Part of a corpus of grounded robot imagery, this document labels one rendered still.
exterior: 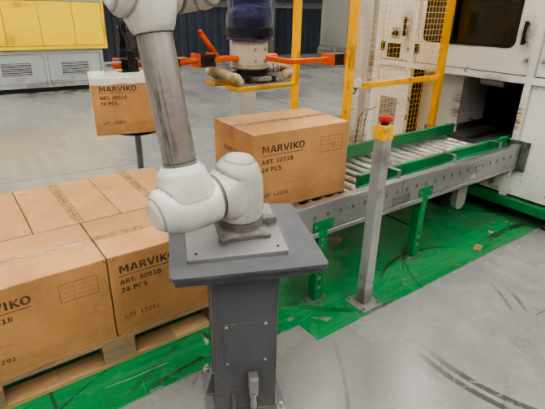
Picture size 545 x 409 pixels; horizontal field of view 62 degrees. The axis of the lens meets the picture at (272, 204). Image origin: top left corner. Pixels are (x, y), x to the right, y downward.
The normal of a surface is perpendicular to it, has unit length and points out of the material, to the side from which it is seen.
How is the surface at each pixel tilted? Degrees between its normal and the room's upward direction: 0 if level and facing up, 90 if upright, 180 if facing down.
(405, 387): 0
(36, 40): 90
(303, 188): 90
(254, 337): 90
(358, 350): 0
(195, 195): 77
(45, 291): 90
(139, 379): 0
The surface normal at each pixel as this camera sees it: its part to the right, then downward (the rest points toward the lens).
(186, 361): 0.02, -0.91
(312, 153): 0.54, 0.35
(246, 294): 0.22, 0.40
